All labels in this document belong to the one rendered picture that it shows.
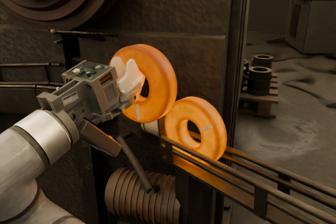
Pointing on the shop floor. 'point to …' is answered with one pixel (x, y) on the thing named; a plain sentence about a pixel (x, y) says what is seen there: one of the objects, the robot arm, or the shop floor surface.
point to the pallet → (259, 86)
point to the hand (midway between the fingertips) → (140, 75)
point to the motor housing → (142, 198)
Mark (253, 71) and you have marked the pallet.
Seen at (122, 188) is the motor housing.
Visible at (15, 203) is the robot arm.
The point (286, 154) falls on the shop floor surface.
